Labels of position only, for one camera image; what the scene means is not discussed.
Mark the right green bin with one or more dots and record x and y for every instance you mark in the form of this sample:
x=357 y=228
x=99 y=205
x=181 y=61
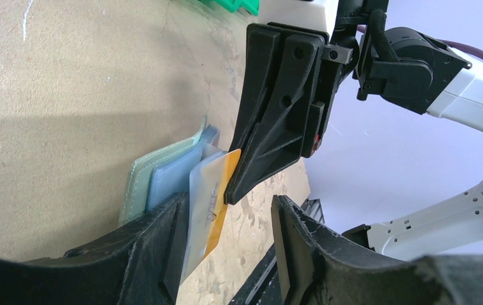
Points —
x=252 y=6

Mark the green bin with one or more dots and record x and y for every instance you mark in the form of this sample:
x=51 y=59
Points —
x=252 y=6
x=229 y=5

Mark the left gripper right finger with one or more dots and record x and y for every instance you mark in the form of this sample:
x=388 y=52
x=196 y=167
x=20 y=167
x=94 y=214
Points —
x=316 y=265

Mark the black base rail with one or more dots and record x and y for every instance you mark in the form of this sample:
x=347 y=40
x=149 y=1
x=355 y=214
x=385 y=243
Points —
x=262 y=286

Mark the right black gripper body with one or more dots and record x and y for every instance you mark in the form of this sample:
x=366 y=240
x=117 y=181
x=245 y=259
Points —
x=404 y=67

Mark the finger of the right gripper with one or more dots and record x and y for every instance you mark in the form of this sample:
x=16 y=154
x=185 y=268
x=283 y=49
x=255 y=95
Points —
x=261 y=69
x=277 y=100

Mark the left green bin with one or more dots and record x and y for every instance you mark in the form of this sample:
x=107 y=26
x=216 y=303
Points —
x=229 y=5

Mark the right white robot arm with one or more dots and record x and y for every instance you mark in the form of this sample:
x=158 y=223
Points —
x=401 y=184

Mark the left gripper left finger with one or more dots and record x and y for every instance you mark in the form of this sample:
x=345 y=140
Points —
x=138 y=263

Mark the green card holder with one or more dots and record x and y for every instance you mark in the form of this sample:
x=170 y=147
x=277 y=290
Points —
x=157 y=175

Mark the orange and white credit card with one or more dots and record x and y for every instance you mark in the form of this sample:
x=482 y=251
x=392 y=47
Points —
x=207 y=207

